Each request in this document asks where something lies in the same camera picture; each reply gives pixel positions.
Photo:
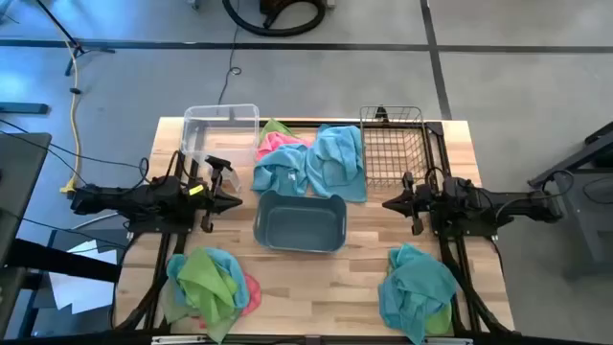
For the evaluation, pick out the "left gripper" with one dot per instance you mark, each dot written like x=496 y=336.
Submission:
x=209 y=221

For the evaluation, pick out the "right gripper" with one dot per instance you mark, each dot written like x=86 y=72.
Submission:
x=420 y=201

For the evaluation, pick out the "teal microfiber towel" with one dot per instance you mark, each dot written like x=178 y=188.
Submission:
x=421 y=282
x=402 y=254

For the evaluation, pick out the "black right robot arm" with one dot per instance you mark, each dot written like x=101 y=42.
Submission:
x=503 y=201

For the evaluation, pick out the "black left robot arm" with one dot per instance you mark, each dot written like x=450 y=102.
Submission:
x=143 y=199

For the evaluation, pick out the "spray bottle with black head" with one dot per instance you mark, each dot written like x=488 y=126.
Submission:
x=233 y=179

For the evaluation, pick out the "yellow tape tag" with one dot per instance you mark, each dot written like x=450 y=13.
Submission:
x=196 y=190

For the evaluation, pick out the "clear plastic bin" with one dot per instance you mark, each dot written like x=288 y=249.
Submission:
x=211 y=139

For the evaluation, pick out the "grey-blue plastic basket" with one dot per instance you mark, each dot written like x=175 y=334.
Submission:
x=299 y=225

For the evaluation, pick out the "white paper sheets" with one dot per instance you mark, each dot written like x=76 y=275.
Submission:
x=81 y=292

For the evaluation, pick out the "black support beam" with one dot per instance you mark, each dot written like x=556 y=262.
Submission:
x=57 y=261

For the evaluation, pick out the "dark grey equipment stand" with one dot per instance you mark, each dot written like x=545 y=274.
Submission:
x=589 y=215

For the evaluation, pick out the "dark grey desk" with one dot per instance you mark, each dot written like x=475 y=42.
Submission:
x=19 y=191

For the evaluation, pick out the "black flat floor bar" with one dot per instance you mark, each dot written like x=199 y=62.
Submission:
x=24 y=108

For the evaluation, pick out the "black tripod stand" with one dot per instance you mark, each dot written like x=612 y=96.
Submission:
x=57 y=22

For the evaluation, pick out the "black aluminium table frame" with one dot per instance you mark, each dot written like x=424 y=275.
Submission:
x=306 y=123

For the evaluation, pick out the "silver metal bracket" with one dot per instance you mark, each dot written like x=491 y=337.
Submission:
x=177 y=339
x=445 y=341

